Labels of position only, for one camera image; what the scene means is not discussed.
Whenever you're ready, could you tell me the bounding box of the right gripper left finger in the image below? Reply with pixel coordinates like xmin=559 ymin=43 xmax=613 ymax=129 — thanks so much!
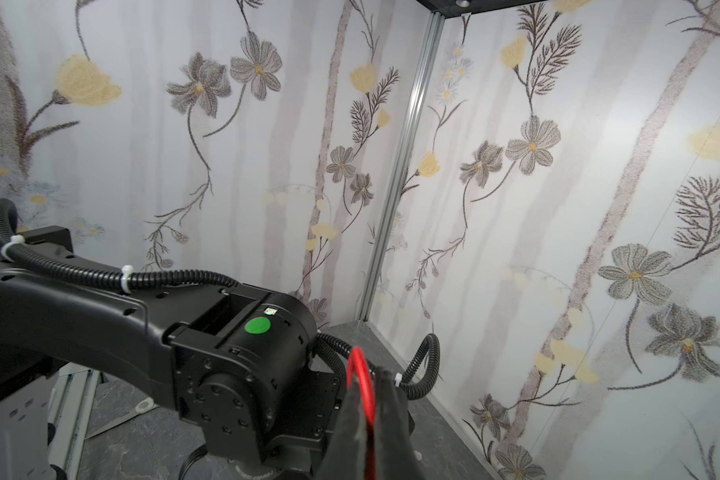
xmin=316 ymin=382 xmax=368 ymax=480

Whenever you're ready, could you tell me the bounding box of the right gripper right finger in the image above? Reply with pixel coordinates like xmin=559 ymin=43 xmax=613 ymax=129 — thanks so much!
xmin=373 ymin=369 xmax=425 ymax=480

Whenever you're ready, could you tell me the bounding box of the red headset cable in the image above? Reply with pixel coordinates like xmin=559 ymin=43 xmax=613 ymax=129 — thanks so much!
xmin=346 ymin=346 xmax=378 ymax=480

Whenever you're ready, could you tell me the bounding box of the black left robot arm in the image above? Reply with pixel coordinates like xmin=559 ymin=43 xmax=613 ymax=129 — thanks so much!
xmin=0 ymin=199 xmax=440 ymax=479

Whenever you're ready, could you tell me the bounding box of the aluminium mounting rail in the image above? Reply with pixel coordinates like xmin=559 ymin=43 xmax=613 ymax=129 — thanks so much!
xmin=0 ymin=362 xmax=103 ymax=480

